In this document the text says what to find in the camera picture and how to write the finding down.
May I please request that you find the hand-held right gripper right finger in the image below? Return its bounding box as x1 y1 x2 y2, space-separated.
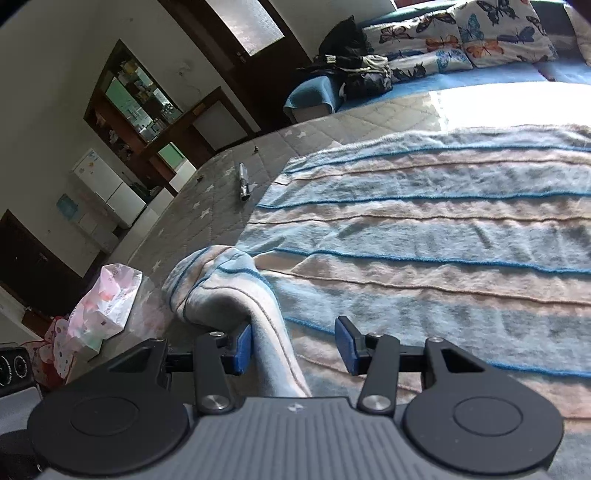
335 316 490 414

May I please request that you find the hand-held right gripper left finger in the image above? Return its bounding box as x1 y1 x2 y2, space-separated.
95 322 254 415

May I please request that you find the blue pink striped cloth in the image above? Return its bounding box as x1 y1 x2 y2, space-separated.
163 124 591 423

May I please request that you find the pink plastic bag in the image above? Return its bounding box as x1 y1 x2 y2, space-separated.
67 263 144 356

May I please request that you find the silver flashlight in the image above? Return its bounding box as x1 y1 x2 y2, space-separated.
236 161 251 203

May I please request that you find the red patterned bag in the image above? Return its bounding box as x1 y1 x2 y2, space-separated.
25 316 75 389

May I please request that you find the white refrigerator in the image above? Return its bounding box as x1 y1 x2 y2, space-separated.
69 148 149 232

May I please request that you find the dark wooden door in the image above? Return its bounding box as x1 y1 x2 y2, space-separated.
0 210 100 320

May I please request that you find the black appliance with dials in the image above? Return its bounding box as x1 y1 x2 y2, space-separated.
0 342 38 400

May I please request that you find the blue sofa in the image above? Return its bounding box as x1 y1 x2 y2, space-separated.
283 0 591 124

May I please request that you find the dark wooden display cabinet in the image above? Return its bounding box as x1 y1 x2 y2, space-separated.
83 39 259 195

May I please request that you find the black white garment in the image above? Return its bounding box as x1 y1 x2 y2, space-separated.
298 54 394 99

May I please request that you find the butterfly print pillow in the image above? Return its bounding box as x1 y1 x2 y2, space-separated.
387 48 475 85
361 8 463 60
453 0 560 69

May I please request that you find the brown door with frosted glass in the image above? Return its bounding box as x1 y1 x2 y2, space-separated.
157 0 315 136

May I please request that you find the pale cushion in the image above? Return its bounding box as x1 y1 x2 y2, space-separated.
563 0 591 66

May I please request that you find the blue wall sticker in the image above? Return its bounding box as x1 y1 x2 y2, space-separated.
55 194 77 220

